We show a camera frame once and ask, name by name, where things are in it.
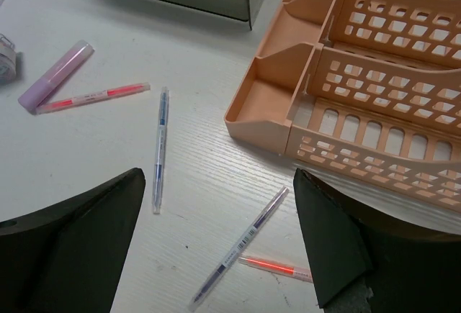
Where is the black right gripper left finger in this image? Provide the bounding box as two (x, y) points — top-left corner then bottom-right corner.
(1, 168), (146, 312)

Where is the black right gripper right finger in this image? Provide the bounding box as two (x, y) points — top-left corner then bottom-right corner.
(293, 169), (460, 312)

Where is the red pen near organizer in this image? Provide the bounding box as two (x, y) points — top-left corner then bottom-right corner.
(238, 255), (313, 283)

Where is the red clear pen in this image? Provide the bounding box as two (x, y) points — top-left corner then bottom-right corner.
(35, 83), (151, 114)

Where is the purple highlighter marker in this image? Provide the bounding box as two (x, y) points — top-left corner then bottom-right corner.
(18, 40), (94, 112)

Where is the orange plastic file organizer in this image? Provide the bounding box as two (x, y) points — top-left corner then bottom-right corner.
(225, 0), (460, 212)

